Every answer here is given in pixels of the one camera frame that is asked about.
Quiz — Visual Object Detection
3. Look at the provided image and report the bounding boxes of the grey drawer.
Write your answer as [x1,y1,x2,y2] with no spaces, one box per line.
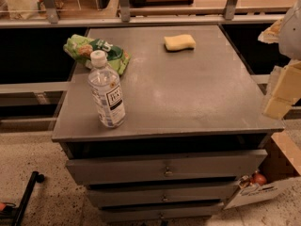
[87,182,238,207]
[66,150,267,185]
[101,202,224,222]

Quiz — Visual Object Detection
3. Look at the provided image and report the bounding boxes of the middle grey drawer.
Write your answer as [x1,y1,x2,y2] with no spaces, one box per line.
[87,182,238,207]

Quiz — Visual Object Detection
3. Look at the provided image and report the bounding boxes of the grey drawer cabinet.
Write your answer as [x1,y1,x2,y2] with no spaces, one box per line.
[53,25,283,212]

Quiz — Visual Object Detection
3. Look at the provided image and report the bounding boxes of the top grey drawer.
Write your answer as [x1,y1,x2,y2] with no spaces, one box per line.
[66,150,267,185]

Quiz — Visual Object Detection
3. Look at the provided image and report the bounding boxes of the red onion in box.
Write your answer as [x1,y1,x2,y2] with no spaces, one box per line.
[252,171,267,186]

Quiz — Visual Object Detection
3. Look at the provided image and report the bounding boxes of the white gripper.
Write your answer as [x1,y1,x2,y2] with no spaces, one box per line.
[258,0,301,120]

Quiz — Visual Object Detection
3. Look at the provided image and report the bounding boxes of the green snack bag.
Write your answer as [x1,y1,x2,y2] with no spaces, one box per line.
[63,34,131,75]

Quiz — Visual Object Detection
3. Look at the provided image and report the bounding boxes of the metal shelf rail frame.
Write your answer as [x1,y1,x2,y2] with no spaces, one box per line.
[0,0,297,28]

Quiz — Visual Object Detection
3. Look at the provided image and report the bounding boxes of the bottom grey drawer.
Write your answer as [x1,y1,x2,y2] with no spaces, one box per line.
[101,202,224,222]

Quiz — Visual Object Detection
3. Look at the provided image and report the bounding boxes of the cardboard box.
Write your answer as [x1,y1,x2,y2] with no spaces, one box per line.
[225,131,301,209]

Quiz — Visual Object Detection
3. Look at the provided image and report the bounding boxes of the black stand leg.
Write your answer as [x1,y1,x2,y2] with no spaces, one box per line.
[11,171,45,226]

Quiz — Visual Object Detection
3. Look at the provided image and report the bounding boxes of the yellow sponge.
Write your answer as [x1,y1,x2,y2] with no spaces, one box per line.
[164,34,196,51]

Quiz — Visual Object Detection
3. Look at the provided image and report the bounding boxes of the clear plastic water bottle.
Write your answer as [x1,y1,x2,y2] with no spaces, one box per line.
[87,50,125,128]

